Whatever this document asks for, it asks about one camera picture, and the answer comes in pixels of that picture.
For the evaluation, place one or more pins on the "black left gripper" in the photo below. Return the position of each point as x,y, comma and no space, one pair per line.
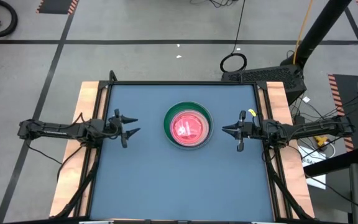
115,127

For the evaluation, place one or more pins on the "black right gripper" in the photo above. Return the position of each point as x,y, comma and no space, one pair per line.
250,130

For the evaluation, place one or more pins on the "large dark green plate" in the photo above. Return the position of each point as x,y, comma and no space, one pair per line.
167,124

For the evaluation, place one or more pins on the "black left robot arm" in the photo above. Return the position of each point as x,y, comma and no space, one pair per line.
57,132

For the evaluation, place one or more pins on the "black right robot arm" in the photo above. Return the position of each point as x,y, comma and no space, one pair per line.
309,128

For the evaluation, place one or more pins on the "yellow tape tag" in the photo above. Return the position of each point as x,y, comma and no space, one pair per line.
252,112

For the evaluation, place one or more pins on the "black perforated computer case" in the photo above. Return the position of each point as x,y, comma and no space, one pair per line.
259,74

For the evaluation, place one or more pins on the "small white tag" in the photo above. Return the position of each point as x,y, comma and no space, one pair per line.
305,99

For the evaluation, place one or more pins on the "white paper sheet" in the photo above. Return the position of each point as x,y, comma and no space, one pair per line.
309,158

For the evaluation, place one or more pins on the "yellow power plug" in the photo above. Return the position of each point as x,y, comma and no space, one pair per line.
320,140

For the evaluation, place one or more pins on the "black horizontal beam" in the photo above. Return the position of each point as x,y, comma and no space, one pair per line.
334,161

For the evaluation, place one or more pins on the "black slanted pole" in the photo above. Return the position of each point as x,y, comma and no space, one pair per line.
322,28

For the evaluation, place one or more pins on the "black metal table frame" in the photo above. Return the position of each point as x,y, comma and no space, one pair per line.
182,83

